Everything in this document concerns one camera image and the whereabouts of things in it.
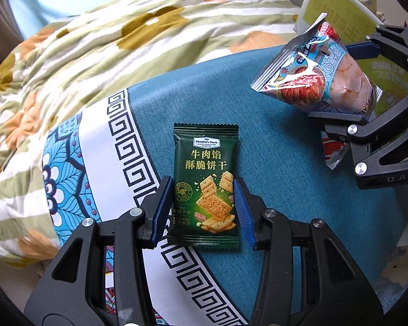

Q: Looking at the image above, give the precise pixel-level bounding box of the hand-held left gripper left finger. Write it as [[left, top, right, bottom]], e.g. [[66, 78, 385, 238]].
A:
[[24, 175, 174, 326]]

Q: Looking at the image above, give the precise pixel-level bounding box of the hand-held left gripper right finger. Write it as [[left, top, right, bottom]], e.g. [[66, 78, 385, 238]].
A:
[[233, 178, 385, 326]]

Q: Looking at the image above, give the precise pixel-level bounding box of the floral striped blanket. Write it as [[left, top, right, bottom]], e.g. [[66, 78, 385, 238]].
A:
[[0, 0, 303, 269]]

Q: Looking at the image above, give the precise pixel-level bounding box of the brown curtain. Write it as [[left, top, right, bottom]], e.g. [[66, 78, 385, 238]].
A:
[[0, 0, 24, 62]]

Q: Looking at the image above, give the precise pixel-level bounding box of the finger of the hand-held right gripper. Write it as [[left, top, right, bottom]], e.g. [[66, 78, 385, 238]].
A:
[[345, 24, 408, 85], [308, 85, 408, 177]]

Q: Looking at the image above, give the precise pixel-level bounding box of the dark green cracker packet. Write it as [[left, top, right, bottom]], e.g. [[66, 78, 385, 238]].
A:
[[166, 123, 240, 250]]

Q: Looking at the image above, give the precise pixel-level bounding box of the white and red snack packet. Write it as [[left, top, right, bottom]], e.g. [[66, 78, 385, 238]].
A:
[[321, 131, 349, 170]]

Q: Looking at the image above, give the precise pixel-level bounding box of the yellow-green cardboard box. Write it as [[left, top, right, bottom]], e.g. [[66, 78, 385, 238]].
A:
[[293, 0, 408, 119]]

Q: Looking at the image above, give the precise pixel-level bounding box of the blue and red snack packet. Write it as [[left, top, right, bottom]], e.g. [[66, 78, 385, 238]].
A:
[[252, 13, 383, 116]]

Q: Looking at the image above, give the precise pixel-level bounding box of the blue patterned cloth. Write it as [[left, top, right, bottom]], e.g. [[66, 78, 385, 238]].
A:
[[41, 44, 408, 326]]

